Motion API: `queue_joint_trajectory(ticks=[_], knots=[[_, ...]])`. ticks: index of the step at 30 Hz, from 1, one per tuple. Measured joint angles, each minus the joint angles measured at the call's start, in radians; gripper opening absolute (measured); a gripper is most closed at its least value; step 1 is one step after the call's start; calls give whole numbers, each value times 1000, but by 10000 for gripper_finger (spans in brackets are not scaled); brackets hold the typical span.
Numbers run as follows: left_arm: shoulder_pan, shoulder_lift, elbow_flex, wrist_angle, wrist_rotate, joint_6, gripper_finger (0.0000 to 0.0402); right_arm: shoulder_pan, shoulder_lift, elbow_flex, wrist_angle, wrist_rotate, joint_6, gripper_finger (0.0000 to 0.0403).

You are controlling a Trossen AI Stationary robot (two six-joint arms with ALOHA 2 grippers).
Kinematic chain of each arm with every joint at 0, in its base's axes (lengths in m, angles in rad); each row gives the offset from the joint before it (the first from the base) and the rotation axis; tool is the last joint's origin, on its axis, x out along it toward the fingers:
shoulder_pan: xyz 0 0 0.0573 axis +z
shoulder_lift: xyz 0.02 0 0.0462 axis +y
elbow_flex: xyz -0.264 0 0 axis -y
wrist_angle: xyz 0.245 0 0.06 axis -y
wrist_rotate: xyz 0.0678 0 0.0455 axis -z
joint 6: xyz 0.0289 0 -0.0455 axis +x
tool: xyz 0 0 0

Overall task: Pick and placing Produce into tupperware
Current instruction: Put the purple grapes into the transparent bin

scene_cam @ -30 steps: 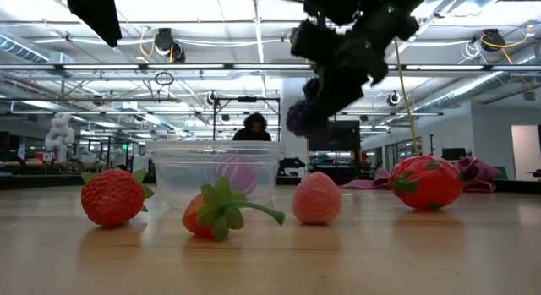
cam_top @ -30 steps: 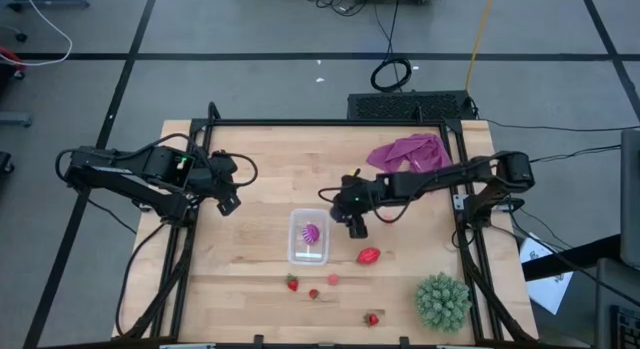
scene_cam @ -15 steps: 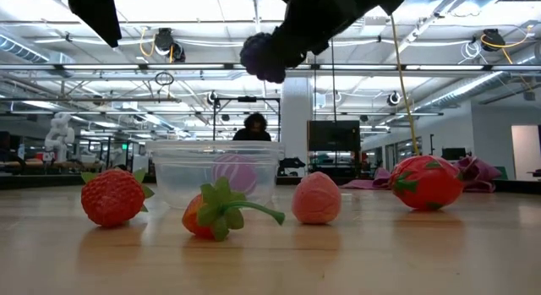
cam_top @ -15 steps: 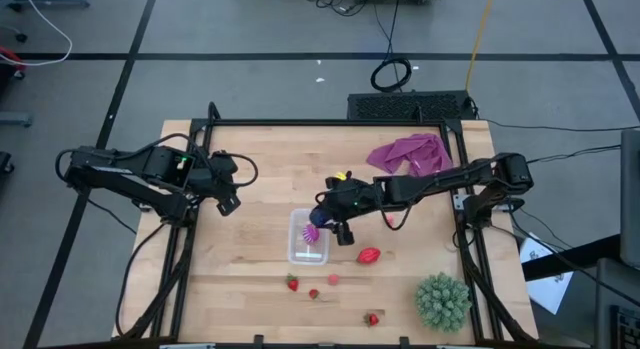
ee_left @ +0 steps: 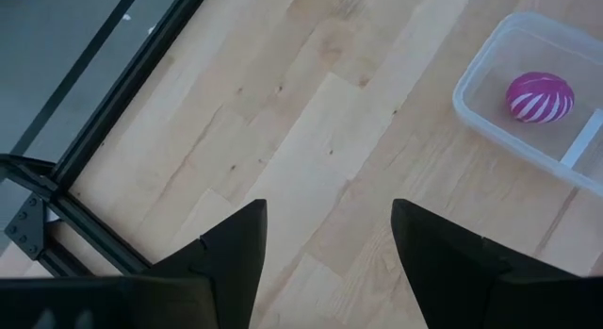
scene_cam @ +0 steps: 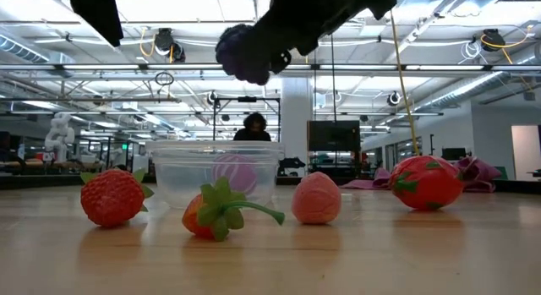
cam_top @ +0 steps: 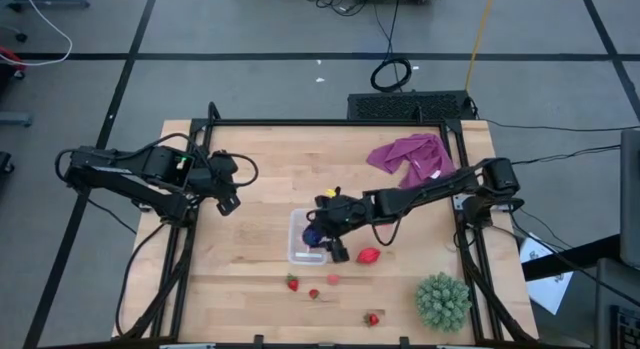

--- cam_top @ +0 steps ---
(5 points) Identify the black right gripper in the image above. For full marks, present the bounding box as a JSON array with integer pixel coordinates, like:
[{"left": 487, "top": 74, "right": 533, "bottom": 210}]
[{"left": 307, "top": 188, "right": 374, "bottom": 240}]

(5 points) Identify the purple toy grape bunch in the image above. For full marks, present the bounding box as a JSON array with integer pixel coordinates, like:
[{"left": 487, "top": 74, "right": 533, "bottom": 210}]
[{"left": 301, "top": 226, "right": 326, "bottom": 249}]

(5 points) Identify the clear plastic tupperware container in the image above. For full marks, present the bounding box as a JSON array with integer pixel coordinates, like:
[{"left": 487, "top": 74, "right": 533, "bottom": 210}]
[{"left": 287, "top": 207, "right": 331, "bottom": 266}]

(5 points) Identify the purple cloth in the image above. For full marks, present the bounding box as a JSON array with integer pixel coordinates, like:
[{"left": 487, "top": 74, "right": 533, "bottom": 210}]
[{"left": 366, "top": 133, "right": 457, "bottom": 190}]

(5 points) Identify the black computer case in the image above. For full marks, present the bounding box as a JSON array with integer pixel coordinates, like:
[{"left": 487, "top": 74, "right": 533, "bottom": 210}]
[{"left": 347, "top": 90, "right": 476, "bottom": 122}]

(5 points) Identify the green succulent plant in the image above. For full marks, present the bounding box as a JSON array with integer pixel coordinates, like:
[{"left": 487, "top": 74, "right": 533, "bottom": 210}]
[{"left": 414, "top": 271, "right": 473, "bottom": 334}]

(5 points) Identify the white paper sheet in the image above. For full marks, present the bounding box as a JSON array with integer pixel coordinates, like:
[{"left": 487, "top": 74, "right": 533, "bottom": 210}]
[{"left": 519, "top": 232, "right": 575, "bottom": 316}]

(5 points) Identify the red object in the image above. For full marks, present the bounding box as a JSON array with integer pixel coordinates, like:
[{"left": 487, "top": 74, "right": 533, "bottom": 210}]
[{"left": 0, "top": 45, "right": 27, "bottom": 74}]

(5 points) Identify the grey metal furniture base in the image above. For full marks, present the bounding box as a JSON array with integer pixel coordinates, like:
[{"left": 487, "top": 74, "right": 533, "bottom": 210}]
[{"left": 0, "top": 0, "right": 91, "bottom": 11}]

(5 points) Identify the black desk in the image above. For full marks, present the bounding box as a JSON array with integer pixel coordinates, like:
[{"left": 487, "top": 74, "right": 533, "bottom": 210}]
[{"left": 522, "top": 233, "right": 640, "bottom": 349}]

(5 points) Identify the grey monitor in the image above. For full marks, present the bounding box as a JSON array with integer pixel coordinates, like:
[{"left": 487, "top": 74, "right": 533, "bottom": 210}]
[{"left": 619, "top": 128, "right": 640, "bottom": 270}]

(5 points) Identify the black keyboard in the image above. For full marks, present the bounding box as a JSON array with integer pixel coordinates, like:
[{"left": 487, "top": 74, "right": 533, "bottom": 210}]
[{"left": 610, "top": 304, "right": 640, "bottom": 349}]

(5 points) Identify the black metal table frame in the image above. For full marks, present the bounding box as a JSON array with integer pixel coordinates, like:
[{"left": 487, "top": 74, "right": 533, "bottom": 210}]
[{"left": 113, "top": 101, "right": 539, "bottom": 349}]

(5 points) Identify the coiled black cable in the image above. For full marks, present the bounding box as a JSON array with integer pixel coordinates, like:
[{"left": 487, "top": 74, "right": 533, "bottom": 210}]
[{"left": 369, "top": 57, "right": 414, "bottom": 94}]

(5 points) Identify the black hanging cable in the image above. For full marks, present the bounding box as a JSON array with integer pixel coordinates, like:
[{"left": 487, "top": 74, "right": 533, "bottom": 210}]
[{"left": 387, "top": 0, "right": 403, "bottom": 60}]

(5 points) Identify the yellow hanging cable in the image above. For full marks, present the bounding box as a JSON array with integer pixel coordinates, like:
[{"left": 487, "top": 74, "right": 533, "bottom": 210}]
[{"left": 464, "top": 0, "right": 497, "bottom": 93}]

